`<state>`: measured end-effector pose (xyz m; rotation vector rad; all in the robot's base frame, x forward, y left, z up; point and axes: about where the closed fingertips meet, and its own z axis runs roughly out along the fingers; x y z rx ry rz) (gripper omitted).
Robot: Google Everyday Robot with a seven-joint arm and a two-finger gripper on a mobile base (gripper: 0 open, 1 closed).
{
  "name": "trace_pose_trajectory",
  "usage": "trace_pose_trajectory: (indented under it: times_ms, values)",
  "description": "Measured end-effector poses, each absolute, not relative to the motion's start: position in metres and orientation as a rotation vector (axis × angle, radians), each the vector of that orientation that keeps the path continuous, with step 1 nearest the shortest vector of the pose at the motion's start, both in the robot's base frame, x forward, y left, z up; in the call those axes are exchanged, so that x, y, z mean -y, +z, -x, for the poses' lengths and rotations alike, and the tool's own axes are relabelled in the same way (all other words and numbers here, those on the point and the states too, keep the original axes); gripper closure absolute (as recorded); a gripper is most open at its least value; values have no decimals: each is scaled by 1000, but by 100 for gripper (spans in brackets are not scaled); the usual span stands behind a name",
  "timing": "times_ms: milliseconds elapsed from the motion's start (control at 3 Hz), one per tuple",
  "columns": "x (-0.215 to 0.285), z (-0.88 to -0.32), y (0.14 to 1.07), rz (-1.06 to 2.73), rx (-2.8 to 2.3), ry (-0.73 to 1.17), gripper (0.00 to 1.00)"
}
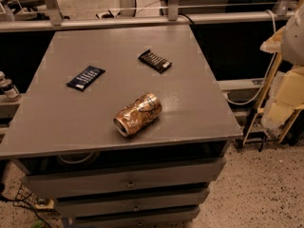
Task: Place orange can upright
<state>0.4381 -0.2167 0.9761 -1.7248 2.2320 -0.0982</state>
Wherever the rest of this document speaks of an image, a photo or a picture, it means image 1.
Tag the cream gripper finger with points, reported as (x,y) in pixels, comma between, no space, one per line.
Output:
(273,44)
(286,93)

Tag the crushed orange soda can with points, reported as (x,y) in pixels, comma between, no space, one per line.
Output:
(137,115)

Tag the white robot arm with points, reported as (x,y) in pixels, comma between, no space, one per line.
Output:
(292,45)

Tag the brown chocolate bar packet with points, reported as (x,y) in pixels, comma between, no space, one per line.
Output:
(155,61)

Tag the grey drawer cabinet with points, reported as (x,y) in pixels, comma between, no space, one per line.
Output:
(70,150)

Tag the dark blue snack packet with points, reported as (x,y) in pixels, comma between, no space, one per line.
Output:
(84,79)

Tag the small bottle at left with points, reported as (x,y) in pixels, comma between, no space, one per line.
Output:
(8,88)

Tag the metal guard rail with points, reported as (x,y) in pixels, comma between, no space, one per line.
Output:
(34,15)

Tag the yellow wheeled cart frame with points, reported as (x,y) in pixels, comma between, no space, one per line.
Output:
(253,128)

